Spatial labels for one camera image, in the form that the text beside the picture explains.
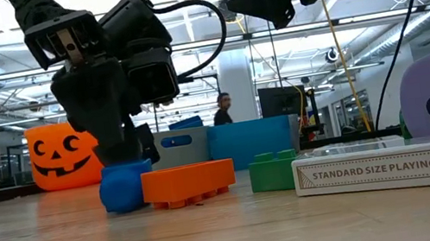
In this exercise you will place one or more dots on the person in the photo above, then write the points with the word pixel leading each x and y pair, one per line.
pixel 223 117

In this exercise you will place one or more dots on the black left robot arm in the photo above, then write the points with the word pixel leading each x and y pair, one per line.
pixel 34 6

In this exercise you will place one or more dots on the light grey plastic bin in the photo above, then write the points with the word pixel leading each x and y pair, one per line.
pixel 186 156

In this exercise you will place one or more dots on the small dark green brick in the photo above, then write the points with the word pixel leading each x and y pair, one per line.
pixel 403 128

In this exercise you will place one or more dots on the teal plastic bin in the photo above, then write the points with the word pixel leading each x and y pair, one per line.
pixel 250 145

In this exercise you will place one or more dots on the smoky dark grey bin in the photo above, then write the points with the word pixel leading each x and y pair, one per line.
pixel 294 131

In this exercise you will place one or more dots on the white square pillar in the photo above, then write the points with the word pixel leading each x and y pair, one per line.
pixel 237 86

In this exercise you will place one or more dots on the small green toy brick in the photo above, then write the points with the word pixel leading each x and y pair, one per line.
pixel 272 174

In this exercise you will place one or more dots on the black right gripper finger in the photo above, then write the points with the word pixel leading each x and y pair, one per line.
pixel 265 2

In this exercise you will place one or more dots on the round black ceiling fixture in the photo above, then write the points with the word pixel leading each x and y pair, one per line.
pixel 331 55

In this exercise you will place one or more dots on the black computer monitor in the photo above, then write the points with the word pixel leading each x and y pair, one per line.
pixel 282 100

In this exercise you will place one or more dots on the clear-lidded white card case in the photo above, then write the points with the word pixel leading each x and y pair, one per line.
pixel 351 147

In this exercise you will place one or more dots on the blue rounded toy block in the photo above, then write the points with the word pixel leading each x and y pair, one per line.
pixel 121 190

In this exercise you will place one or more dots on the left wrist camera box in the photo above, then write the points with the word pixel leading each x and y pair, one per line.
pixel 153 78

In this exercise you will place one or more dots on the white playing cards box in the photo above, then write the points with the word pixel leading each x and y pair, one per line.
pixel 381 173

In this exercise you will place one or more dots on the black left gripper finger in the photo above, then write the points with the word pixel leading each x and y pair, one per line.
pixel 148 145
pixel 100 100

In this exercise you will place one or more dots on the orange pumpkin face bucket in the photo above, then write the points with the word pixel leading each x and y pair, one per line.
pixel 46 184

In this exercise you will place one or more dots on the red-orange toy brick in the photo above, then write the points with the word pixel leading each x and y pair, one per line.
pixel 188 182

